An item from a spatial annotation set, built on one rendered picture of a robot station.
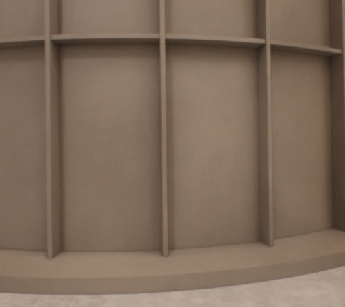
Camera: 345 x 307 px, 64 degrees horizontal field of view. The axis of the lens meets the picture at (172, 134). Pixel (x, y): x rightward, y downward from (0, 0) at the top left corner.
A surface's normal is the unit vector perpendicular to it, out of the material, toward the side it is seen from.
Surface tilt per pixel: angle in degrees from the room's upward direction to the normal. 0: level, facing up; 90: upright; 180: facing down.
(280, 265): 90
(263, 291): 0
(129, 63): 90
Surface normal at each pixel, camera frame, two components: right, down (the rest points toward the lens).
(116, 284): 0.03, 0.00
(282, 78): 0.33, -0.01
